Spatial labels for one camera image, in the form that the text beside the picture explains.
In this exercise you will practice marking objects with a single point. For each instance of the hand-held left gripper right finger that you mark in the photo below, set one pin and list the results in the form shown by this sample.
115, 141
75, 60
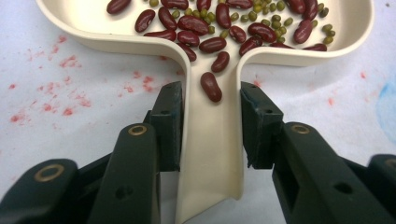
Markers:
299, 168

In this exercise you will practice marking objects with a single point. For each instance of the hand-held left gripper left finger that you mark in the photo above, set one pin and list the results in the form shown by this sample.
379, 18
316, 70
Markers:
134, 161

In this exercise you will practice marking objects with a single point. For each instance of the cream plastic dustpan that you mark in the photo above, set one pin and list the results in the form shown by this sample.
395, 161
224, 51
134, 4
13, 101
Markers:
211, 149

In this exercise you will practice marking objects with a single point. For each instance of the pile of red and green beans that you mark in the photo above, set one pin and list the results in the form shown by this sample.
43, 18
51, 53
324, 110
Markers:
214, 45

